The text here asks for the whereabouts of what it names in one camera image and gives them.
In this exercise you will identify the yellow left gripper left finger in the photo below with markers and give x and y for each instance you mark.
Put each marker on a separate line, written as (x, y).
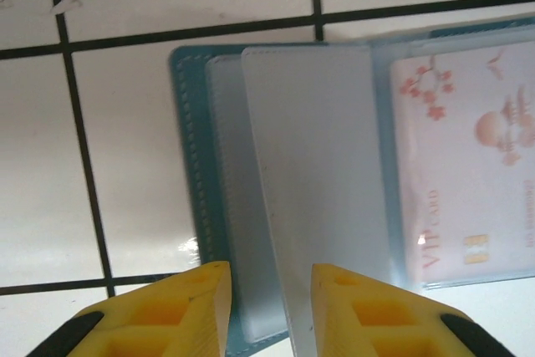
(167, 323)

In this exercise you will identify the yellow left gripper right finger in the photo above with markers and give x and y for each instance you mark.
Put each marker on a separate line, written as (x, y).
(376, 323)

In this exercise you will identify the teal card holder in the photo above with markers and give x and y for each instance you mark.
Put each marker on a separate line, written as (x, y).
(309, 144)

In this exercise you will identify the white blossom VIP card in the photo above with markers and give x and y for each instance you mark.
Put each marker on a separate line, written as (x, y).
(460, 164)

